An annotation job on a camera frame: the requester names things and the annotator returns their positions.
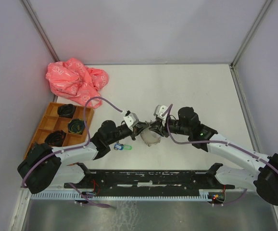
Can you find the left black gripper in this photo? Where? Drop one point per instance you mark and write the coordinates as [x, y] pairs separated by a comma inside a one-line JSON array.
[[137, 129]]

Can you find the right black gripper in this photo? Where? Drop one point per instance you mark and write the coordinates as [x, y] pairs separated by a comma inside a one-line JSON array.
[[162, 130]]

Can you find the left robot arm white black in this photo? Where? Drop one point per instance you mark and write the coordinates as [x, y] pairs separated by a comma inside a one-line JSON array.
[[46, 166]]

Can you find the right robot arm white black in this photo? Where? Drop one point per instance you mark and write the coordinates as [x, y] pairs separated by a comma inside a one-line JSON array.
[[256, 171]]

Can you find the green key tag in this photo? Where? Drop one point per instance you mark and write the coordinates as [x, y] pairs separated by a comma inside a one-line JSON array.
[[127, 147]]

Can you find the blue key tag on table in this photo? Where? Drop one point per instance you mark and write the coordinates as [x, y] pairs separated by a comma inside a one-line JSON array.
[[118, 146]]

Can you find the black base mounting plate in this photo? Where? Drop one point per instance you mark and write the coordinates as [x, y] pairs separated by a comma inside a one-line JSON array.
[[102, 179]]

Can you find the green black bundle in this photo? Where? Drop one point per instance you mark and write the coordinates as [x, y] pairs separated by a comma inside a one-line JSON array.
[[76, 126]]

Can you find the black bundle top compartment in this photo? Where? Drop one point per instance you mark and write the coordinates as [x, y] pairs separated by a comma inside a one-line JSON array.
[[66, 110]]

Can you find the black bundle compartment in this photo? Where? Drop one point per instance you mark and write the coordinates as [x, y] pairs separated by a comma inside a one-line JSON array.
[[66, 110], [56, 138]]

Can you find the orange wooden compartment tray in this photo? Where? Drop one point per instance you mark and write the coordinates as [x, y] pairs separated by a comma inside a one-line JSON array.
[[52, 122]]

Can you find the black bundle middle compartment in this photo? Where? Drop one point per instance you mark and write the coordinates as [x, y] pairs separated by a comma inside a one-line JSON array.
[[56, 138]]

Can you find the pink plastic bag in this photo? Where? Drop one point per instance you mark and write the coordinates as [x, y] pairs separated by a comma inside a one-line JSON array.
[[74, 81]]

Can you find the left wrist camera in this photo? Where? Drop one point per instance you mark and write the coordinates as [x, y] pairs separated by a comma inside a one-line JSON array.
[[131, 119]]

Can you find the white cable duct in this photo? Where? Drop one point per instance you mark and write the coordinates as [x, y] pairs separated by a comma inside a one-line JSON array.
[[130, 193]]

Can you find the aluminium frame rail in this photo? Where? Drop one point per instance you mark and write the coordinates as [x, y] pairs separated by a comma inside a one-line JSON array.
[[38, 180]]

